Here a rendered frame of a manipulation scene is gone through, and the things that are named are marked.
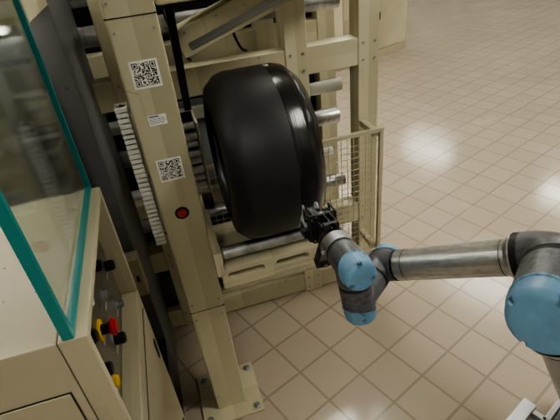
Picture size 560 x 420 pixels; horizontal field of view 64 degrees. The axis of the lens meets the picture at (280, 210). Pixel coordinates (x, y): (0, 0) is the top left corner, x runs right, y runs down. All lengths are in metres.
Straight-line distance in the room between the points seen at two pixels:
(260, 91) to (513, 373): 1.72
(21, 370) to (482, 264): 0.87
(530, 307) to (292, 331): 1.76
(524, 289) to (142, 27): 1.04
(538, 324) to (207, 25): 1.35
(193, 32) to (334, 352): 1.59
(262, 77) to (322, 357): 1.45
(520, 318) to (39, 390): 0.83
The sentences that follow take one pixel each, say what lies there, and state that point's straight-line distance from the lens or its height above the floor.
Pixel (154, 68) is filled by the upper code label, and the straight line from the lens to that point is 1.30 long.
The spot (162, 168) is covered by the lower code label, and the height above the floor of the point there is 1.23.
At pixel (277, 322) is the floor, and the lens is 2.50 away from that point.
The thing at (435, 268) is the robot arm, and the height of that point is 1.16.
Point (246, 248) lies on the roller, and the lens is 1.51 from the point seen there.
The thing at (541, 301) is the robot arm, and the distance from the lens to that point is 0.81.
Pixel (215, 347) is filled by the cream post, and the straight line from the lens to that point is 1.90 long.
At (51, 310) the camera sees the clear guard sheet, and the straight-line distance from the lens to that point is 0.82.
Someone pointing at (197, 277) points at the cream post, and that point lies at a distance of 1.64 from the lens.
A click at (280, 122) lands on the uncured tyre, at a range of 1.27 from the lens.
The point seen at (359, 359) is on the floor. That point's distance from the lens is 2.32.
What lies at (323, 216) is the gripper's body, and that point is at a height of 1.21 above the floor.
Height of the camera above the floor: 1.83
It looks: 33 degrees down
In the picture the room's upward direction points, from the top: 7 degrees counter-clockwise
